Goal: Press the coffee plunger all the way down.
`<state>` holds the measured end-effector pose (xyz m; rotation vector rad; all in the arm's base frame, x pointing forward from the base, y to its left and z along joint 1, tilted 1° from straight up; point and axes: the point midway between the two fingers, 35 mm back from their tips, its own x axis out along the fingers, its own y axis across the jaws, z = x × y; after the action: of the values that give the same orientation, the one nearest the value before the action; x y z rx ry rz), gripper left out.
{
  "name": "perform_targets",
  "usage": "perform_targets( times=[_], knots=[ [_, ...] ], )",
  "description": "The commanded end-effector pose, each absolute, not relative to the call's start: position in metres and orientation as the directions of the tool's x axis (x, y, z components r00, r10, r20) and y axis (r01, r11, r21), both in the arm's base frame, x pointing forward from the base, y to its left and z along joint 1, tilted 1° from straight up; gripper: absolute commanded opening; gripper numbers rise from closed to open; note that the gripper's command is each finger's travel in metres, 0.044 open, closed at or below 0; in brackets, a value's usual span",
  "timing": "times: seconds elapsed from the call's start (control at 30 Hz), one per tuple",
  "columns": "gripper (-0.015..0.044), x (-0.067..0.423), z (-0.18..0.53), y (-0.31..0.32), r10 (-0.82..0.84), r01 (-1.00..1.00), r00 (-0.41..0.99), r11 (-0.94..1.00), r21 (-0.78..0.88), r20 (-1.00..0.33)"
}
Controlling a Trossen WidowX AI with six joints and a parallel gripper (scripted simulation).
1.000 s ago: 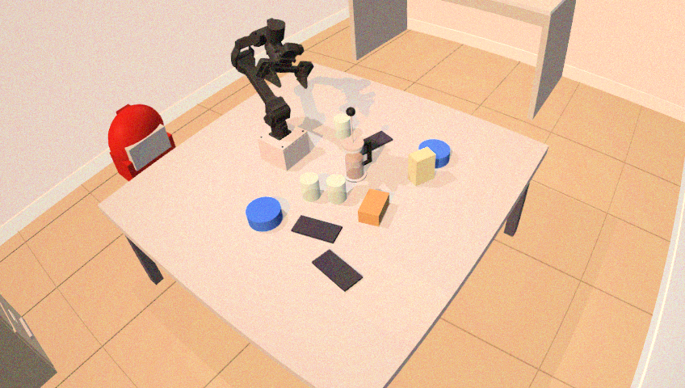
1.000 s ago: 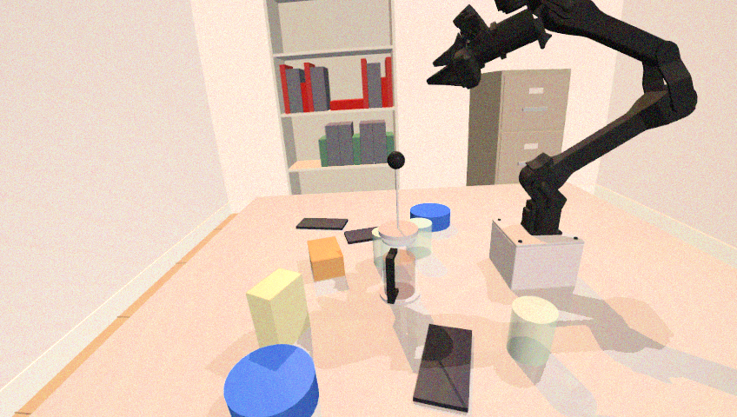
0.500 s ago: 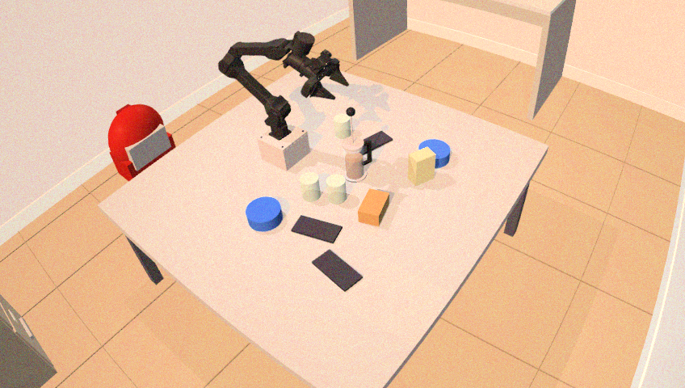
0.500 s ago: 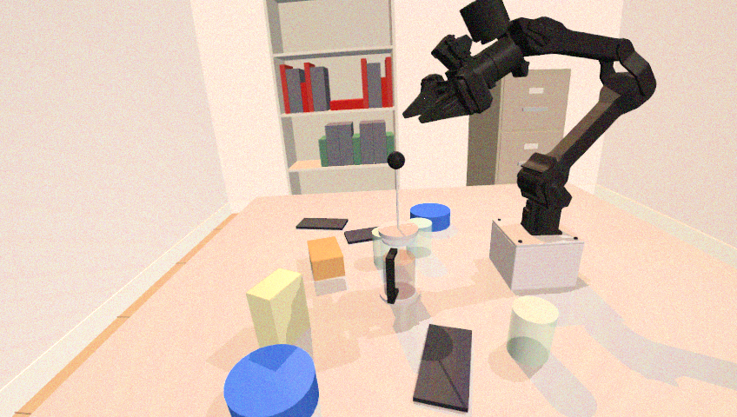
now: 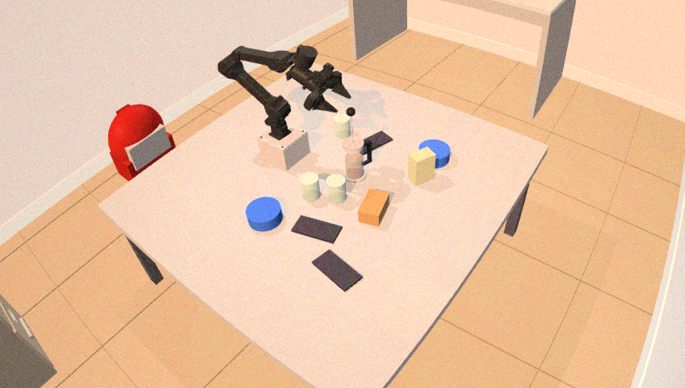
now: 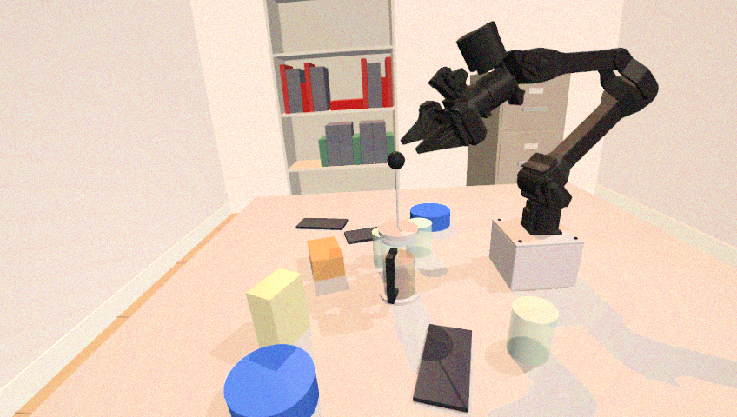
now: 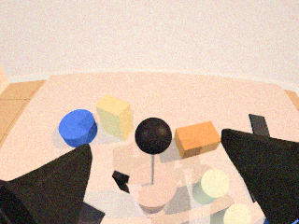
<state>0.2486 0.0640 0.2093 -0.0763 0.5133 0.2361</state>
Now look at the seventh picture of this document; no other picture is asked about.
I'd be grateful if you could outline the orange block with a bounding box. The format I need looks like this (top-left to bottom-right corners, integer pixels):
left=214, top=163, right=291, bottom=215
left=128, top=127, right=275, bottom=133
left=175, top=120, right=221, bottom=160

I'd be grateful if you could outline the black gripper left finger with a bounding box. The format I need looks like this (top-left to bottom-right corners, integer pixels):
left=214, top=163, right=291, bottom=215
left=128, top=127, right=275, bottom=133
left=0, top=143, right=93, bottom=224

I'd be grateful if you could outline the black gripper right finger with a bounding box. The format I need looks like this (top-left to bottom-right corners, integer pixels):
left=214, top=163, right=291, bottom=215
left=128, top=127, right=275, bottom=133
left=221, top=128, right=299, bottom=224

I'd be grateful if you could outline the glass french press with black knob plunger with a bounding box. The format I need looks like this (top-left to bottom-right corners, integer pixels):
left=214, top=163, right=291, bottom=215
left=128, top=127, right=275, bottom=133
left=112, top=119, right=177, bottom=219

